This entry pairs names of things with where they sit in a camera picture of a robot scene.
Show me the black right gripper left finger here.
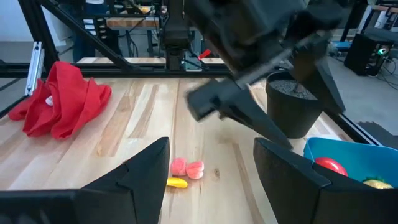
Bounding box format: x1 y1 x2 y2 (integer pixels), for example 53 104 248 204
0 136 171 224

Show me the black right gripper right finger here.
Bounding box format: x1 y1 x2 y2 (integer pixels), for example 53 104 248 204
253 137 398 224

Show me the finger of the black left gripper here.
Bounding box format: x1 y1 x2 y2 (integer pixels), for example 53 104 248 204
292 37 346 114
185 77 293 151

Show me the red toy tomato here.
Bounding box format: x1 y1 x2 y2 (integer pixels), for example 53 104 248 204
314 157 349 177

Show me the yellow toy banana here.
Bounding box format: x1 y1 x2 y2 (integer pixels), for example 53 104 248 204
166 177 189 189

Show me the yellow toy fruit green leaf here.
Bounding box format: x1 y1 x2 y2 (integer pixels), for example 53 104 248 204
363 177 394 190

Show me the blue floor equipment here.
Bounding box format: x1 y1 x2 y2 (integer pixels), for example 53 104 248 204
332 40 352 52

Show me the black plant pot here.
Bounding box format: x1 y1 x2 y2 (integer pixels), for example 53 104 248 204
266 71 326 139

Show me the black computer tower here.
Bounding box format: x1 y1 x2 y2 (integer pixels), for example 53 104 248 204
343 33 391 77

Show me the blue plastic tub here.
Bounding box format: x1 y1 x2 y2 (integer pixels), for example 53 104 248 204
303 137 398 190

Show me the black floor mat striped edge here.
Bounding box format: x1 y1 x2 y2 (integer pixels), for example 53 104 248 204
357 121 398 137

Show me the wooden top metal table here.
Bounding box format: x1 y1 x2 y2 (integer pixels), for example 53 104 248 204
372 4 398 14

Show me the red cloth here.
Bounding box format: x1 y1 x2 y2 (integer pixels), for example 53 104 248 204
7 61 113 140

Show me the wooden workbench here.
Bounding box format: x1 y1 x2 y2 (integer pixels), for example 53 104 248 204
105 17 162 30

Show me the silver aluminium rail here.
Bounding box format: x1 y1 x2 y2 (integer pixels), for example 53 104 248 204
24 41 45 96

